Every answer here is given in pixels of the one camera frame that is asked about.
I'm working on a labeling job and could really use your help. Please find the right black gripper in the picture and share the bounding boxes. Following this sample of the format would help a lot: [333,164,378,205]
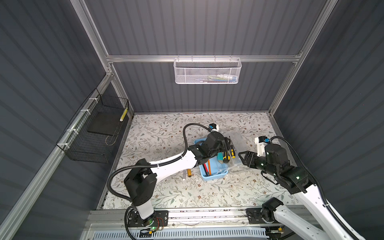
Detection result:
[237,149,276,178]

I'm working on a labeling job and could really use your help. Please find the teal utility knife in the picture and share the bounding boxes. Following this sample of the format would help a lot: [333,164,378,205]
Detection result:
[217,152,224,164]

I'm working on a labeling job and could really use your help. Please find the yellow black utility knife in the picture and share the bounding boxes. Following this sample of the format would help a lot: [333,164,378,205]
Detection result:
[223,140,231,164]

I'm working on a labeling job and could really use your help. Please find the yellow black screwdriver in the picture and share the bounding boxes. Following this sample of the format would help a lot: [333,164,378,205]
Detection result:
[229,139,236,159]

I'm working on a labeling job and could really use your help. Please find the light blue plastic tool box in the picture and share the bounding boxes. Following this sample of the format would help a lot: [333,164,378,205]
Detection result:
[199,131,250,182]

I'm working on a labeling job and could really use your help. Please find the red handled hex key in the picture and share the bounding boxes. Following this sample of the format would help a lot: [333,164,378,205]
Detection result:
[203,164,210,177]

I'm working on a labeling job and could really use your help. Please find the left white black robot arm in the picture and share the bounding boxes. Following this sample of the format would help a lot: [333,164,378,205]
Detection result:
[124,131,229,223]

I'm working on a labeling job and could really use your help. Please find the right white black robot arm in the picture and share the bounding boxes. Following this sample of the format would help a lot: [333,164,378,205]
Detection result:
[238,143,364,240]

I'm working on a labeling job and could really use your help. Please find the pens in white basket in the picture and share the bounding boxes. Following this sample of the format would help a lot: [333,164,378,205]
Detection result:
[197,74,239,84]

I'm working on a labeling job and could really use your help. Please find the yellow green marker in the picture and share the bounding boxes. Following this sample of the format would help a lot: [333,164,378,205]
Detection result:
[120,108,128,122]

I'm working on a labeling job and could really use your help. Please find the black flat pad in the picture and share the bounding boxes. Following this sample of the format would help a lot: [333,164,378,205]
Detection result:
[87,112,121,136]

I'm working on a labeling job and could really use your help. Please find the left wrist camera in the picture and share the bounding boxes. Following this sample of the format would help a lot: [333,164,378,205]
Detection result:
[209,123,220,132]

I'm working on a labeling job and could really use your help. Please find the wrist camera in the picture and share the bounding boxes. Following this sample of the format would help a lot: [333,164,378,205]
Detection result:
[209,123,220,132]
[255,136,270,157]

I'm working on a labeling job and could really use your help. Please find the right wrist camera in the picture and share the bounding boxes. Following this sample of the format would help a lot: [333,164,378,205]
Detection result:
[255,136,270,157]

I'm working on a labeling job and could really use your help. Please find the left black corrugated cable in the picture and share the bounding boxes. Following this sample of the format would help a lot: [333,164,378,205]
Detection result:
[106,122,212,240]

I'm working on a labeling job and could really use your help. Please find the white wire mesh basket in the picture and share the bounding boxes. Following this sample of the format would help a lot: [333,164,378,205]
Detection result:
[173,58,242,85]

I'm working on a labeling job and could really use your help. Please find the black wire mesh basket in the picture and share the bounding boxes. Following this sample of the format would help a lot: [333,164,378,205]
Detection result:
[57,89,130,164]

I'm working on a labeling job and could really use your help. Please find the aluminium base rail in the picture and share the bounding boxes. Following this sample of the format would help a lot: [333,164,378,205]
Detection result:
[86,207,325,230]

